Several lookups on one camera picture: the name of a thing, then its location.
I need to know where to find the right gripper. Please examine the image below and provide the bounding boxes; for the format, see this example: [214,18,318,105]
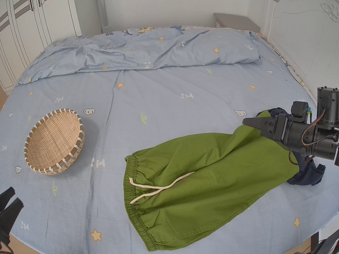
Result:
[242,113,318,154]

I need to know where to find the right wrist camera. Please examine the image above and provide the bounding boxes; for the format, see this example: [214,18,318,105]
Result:
[291,101,313,124]

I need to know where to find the dark blue garment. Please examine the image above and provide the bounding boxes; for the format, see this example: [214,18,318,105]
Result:
[267,107,326,187]

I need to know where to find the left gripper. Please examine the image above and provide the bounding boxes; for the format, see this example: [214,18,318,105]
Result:
[0,187,25,254]

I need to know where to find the grey bedside table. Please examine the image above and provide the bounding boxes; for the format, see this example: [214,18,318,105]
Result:
[213,13,261,32]

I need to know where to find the round woven basket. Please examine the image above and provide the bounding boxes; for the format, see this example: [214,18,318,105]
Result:
[24,108,85,176]

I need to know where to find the pale blue quilt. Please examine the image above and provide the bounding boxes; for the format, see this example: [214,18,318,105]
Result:
[14,25,263,87]

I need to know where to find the white wardrobe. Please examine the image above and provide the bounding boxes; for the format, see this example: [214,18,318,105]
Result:
[0,0,82,90]

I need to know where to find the bed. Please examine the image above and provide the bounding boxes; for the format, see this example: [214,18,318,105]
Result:
[0,0,339,254]

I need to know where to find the green shorts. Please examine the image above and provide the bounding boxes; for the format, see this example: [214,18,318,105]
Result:
[124,110,300,252]

